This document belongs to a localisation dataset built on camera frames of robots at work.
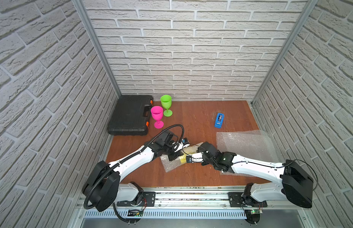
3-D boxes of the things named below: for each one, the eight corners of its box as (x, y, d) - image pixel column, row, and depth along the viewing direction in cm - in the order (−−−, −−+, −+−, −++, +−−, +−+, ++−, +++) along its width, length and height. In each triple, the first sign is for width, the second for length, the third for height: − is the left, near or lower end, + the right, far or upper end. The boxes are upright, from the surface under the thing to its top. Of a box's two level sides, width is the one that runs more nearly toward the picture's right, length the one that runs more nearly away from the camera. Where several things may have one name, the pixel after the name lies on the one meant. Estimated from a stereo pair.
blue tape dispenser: (213, 126, 107) (215, 122, 102) (216, 116, 113) (217, 112, 108) (220, 128, 106) (222, 124, 101) (222, 118, 112) (224, 114, 107)
